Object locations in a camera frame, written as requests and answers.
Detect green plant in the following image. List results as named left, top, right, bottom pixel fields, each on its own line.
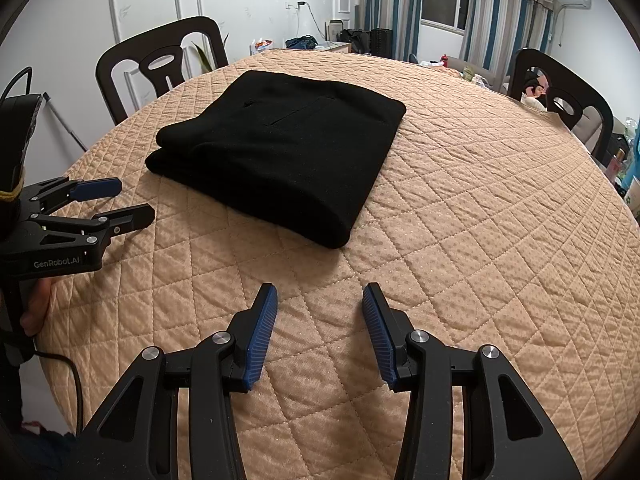
left=191, top=34, right=230, bottom=73

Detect black pants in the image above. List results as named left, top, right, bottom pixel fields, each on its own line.
left=145, top=70, right=407, bottom=250

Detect black bag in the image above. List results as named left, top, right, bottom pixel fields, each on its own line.
left=340, top=29, right=372, bottom=54

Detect wall charger with cable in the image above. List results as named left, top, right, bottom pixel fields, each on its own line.
left=285, top=1, right=326, bottom=41

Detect black upright case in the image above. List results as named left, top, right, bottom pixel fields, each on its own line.
left=370, top=27, right=397, bottom=56

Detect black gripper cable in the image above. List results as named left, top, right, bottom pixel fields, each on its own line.
left=30, top=350, right=84, bottom=433

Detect dark chair beside plant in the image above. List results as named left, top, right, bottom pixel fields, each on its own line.
left=95, top=16, right=231, bottom=127

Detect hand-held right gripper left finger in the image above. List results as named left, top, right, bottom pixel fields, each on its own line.
left=70, top=282, right=279, bottom=480

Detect beige quilted blanket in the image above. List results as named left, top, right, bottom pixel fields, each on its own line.
left=35, top=47, right=640, bottom=480

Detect grey metal stick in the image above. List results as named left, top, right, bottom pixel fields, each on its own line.
left=42, top=91, right=89, bottom=153

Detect cartoon plush pillow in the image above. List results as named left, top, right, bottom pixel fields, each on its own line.
left=522, top=72, right=552, bottom=109

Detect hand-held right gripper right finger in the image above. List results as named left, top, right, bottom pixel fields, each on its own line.
left=361, top=281, right=583, bottom=480

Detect striped grey blue curtain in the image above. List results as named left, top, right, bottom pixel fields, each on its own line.
left=460, top=0, right=557, bottom=80
left=352, top=0, right=426, bottom=56

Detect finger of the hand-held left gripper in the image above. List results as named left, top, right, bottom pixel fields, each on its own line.
left=27, top=176, right=123, bottom=214
left=29, top=203, right=156, bottom=247

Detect dark chair beside plush pillow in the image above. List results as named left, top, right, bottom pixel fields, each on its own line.
left=505, top=47, right=615, bottom=162

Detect person's left hand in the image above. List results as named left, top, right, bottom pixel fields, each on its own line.
left=20, top=277, right=53, bottom=337

